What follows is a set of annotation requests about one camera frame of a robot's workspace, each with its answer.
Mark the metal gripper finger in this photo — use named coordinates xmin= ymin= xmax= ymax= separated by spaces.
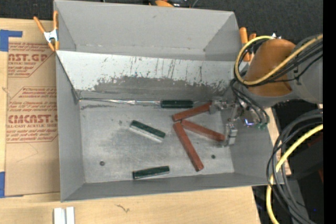
xmin=208 ymin=99 xmax=224 ymax=115
xmin=223 ymin=123 xmax=239 ymax=147

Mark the red-brown flat block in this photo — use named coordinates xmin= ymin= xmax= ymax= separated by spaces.
xmin=172 ymin=122 xmax=205 ymax=173
xmin=180 ymin=119 xmax=227 ymax=143
xmin=171 ymin=102 xmax=213 ymax=123

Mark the dark green flat block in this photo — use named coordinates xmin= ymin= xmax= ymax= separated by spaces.
xmin=132 ymin=165 xmax=171 ymax=180
xmin=129 ymin=120 xmax=166 ymax=144
xmin=160 ymin=99 xmax=194 ymax=109

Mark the grey metal bin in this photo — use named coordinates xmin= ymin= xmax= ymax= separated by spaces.
xmin=53 ymin=0 xmax=286 ymax=203

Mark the brown cardboard board red print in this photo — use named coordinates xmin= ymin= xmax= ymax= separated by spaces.
xmin=0 ymin=17 xmax=61 ymax=198

